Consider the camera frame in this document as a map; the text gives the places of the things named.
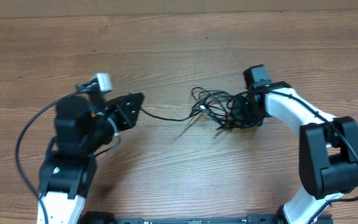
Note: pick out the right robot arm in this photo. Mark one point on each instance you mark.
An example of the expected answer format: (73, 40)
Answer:
(328, 147)

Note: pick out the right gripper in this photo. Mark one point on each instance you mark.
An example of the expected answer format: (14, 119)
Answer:
(238, 114)

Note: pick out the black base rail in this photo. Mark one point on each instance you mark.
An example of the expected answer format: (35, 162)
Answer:
(194, 221)

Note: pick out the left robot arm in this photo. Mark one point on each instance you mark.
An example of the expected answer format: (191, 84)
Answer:
(70, 161)

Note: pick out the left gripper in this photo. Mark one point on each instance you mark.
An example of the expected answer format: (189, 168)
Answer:
(126, 117)

